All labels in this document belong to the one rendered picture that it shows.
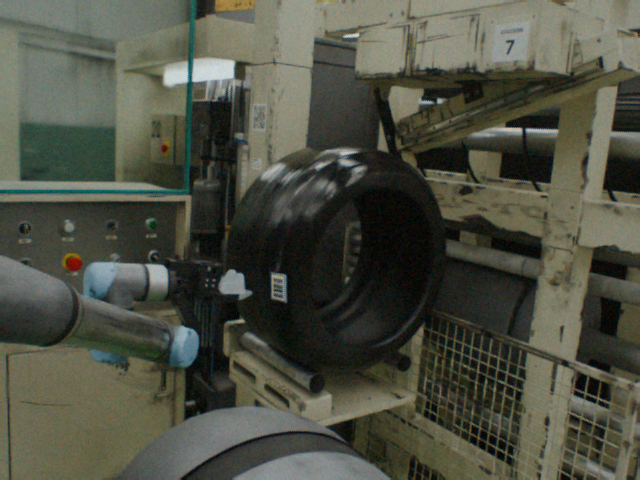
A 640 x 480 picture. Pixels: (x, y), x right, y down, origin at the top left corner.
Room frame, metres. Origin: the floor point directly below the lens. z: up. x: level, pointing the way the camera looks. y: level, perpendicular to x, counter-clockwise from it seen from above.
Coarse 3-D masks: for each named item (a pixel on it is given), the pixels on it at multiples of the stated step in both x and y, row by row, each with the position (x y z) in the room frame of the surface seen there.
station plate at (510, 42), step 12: (504, 24) 1.35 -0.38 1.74; (516, 24) 1.32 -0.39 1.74; (528, 24) 1.30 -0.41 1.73; (504, 36) 1.35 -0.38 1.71; (516, 36) 1.32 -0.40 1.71; (504, 48) 1.34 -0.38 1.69; (516, 48) 1.32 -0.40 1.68; (492, 60) 1.37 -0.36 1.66; (504, 60) 1.34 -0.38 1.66; (516, 60) 1.31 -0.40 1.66
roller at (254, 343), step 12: (252, 336) 1.53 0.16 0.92; (252, 348) 1.50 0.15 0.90; (264, 348) 1.46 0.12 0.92; (276, 360) 1.40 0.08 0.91; (288, 360) 1.38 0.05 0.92; (288, 372) 1.35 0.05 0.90; (300, 372) 1.32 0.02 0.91; (312, 372) 1.31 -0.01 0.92; (312, 384) 1.28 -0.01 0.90; (324, 384) 1.30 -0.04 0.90
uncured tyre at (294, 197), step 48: (288, 192) 1.29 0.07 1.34; (336, 192) 1.28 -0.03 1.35; (384, 192) 1.67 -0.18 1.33; (432, 192) 1.50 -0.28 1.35; (240, 240) 1.34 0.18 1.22; (288, 240) 1.24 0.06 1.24; (384, 240) 1.71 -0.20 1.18; (432, 240) 1.48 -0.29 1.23; (288, 288) 1.23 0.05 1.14; (384, 288) 1.67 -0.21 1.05; (432, 288) 1.48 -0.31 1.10; (288, 336) 1.26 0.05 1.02; (336, 336) 1.59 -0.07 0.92; (384, 336) 1.42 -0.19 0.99
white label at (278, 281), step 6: (276, 276) 1.22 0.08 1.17; (282, 276) 1.21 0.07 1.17; (276, 282) 1.22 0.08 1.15; (282, 282) 1.21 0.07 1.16; (276, 288) 1.22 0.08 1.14; (282, 288) 1.21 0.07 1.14; (276, 294) 1.22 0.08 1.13; (282, 294) 1.22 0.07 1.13; (276, 300) 1.23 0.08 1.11; (282, 300) 1.22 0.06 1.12
